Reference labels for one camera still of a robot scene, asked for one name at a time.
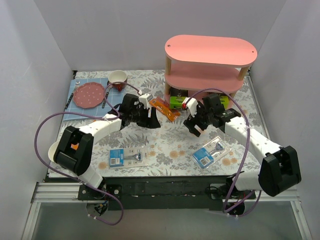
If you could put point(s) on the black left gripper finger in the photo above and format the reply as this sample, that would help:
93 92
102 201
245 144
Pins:
145 123
153 120

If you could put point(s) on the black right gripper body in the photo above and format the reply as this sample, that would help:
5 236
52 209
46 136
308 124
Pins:
198 119

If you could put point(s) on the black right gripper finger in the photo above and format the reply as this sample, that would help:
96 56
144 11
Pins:
203 125
190 123

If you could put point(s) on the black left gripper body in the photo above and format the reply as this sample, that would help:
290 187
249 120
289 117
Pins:
146 117

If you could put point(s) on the blue razor blister pack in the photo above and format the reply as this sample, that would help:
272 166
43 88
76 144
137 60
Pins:
210 153
129 157

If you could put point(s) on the black green Gillette razor box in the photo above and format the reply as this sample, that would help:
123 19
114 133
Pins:
177 96

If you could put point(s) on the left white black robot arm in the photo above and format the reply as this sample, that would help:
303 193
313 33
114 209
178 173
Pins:
74 149

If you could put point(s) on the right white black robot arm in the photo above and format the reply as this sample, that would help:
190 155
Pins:
279 166

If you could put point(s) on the pink three-tier shelf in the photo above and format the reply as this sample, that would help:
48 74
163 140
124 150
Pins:
206 64

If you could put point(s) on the orange long snack packet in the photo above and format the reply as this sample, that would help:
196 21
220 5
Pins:
164 108

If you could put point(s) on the floral tablecloth mat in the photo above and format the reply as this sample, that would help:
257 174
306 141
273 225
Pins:
170 147

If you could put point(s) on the red cup white inside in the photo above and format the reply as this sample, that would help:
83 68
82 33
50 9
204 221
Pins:
118 78

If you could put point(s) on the pink dotted plate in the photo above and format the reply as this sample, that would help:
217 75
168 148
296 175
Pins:
89 95

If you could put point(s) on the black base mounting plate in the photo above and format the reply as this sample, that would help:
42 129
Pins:
166 192

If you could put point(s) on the white ceramic bowl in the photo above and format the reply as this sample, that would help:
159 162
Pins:
52 151

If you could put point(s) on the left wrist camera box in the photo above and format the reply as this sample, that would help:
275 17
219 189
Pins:
145 99

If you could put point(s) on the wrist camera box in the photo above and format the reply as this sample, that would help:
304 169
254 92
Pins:
191 104
145 99

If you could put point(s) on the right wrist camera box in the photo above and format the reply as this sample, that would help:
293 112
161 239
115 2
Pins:
191 104

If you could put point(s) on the black handled spoon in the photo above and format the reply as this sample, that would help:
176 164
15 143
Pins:
106 95

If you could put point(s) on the black handled fork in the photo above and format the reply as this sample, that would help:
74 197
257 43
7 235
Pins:
77 84

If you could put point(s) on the aluminium frame rail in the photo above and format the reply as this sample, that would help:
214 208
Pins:
59 211

